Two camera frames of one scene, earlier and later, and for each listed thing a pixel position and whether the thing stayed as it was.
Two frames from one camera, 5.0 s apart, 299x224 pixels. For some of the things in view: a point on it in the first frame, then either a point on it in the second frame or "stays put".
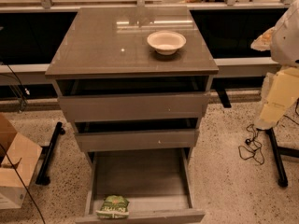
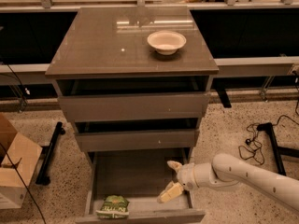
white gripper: (286, 42) → (189, 175)
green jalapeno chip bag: (114, 207) stays put
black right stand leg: (278, 150) stays put
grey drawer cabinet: (134, 82) stays put
